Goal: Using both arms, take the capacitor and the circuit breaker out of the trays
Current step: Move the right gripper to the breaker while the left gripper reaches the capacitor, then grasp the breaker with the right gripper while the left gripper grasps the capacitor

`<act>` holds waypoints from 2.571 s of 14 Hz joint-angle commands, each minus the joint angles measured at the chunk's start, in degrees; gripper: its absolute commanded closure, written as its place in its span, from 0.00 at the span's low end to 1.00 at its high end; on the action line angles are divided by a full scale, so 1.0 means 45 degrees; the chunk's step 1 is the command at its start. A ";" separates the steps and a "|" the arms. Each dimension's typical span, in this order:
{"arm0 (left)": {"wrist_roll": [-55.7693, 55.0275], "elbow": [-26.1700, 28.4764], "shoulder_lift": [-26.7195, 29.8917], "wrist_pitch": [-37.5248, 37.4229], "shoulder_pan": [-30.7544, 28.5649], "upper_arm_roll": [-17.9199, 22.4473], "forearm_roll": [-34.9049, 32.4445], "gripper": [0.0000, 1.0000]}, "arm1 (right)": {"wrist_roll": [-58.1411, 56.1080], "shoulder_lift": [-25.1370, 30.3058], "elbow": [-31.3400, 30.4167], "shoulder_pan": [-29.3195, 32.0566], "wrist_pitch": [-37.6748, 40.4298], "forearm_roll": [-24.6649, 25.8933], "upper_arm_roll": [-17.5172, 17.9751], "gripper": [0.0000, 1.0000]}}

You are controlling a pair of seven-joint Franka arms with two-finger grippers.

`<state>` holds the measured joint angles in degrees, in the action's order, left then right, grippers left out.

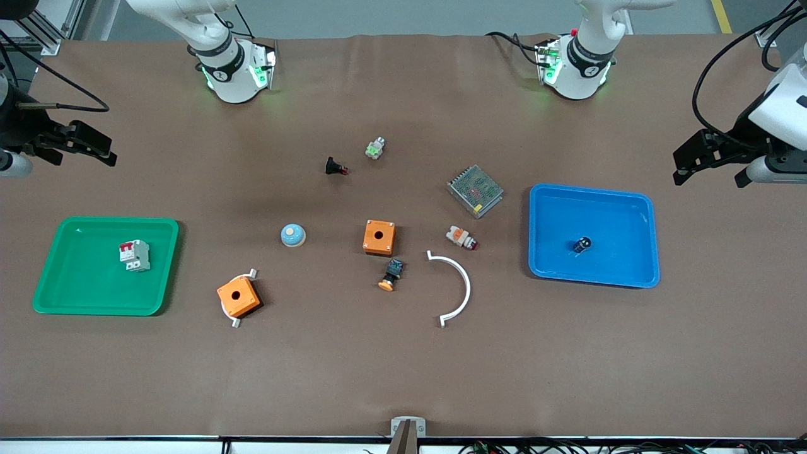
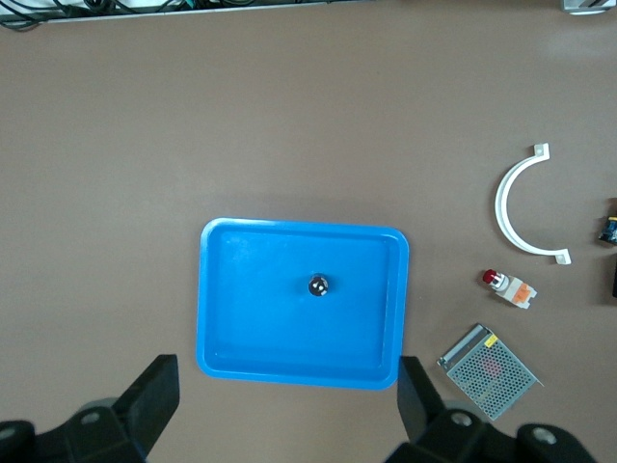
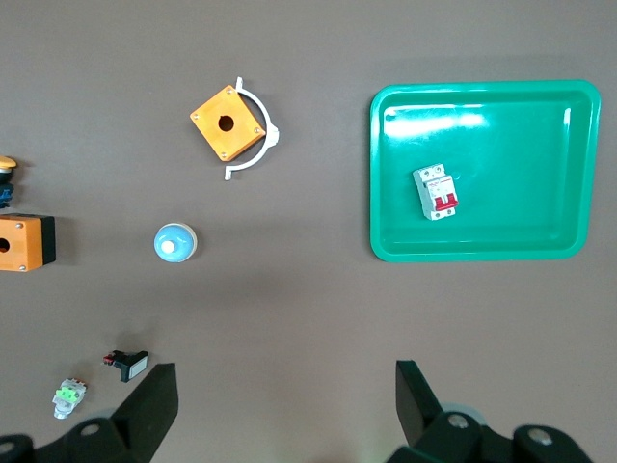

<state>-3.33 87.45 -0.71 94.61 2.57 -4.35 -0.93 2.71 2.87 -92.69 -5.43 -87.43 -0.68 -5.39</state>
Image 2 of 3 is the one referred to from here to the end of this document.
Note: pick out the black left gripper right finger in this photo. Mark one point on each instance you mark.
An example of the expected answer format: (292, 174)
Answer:
(458, 439)

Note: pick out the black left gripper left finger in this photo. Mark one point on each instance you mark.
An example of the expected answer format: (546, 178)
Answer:
(96, 434)

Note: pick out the small black cylindrical capacitor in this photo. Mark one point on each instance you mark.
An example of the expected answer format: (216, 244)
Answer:
(318, 285)

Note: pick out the blue plastic tray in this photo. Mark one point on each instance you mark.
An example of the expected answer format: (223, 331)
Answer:
(270, 313)

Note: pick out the white plastic pipe clamp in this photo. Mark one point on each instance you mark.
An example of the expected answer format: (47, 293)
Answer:
(500, 205)

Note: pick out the red push button switch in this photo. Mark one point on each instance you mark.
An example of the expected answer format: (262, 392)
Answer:
(516, 291)

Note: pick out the black yellow button switch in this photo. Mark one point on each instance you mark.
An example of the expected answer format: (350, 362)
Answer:
(609, 229)

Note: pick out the small metal mounting bracket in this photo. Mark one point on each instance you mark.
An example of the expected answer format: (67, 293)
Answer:
(583, 6)

